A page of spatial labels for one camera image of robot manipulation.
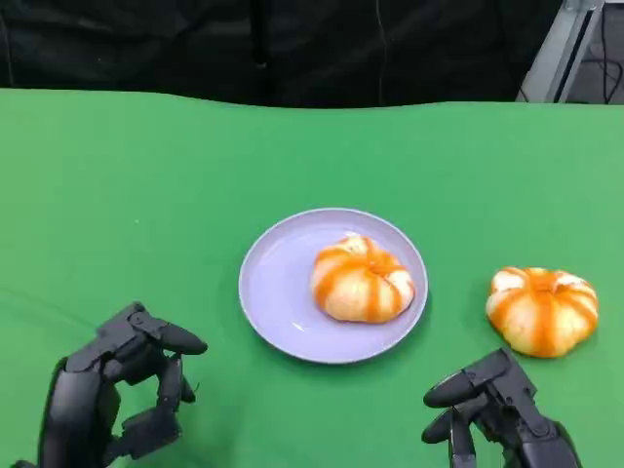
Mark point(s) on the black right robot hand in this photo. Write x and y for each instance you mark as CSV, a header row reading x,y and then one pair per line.
x,y
517,424

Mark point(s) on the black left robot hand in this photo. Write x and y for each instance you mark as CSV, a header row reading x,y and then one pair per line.
x,y
83,390

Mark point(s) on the orange white toy bread roll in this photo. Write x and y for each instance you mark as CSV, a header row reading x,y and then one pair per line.
x,y
361,283
541,312

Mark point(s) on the green table cloth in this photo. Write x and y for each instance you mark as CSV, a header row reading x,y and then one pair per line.
x,y
146,195

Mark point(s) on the lilac plate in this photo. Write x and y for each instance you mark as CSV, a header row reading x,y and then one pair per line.
x,y
278,287

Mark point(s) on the black curtain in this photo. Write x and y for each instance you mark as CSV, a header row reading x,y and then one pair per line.
x,y
195,44

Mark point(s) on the grey metal frame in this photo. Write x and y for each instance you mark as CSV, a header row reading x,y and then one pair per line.
x,y
565,49

